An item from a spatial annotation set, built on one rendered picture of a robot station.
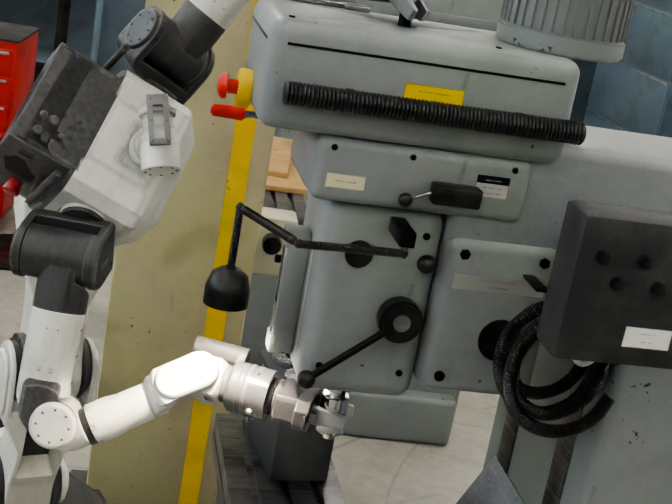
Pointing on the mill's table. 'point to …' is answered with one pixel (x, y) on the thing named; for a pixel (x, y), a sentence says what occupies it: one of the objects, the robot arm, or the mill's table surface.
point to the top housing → (403, 76)
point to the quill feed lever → (403, 313)
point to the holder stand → (272, 453)
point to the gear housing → (406, 174)
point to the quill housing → (360, 295)
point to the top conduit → (433, 113)
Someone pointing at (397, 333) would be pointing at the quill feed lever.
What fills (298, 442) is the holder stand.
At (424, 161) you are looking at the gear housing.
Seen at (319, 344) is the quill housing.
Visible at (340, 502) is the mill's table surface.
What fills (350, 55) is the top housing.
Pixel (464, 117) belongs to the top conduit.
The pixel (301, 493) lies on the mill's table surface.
